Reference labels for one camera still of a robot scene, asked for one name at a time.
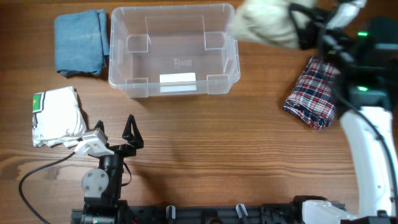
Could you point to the folded white printed t-shirt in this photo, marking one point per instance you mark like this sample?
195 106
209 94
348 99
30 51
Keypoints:
56 118

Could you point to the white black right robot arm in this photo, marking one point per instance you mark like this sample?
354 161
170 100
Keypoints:
365 94

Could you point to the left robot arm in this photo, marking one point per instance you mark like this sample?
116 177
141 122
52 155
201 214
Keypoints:
102 185

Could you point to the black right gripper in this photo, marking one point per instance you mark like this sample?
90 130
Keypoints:
311 30

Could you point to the folded blue denim cloth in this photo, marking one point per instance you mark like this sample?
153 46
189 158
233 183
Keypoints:
81 43

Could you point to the white label on bin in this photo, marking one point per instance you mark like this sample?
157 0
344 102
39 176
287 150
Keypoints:
177 82

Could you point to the cream cloth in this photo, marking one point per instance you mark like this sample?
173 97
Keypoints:
267 22

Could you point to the red navy plaid cloth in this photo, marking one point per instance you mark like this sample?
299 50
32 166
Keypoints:
311 97

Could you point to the clear plastic storage bin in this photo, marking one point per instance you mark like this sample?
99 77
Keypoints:
147 42

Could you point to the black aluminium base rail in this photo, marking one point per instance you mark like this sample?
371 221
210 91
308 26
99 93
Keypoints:
266 213

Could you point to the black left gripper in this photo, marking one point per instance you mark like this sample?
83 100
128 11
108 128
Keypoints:
135 142

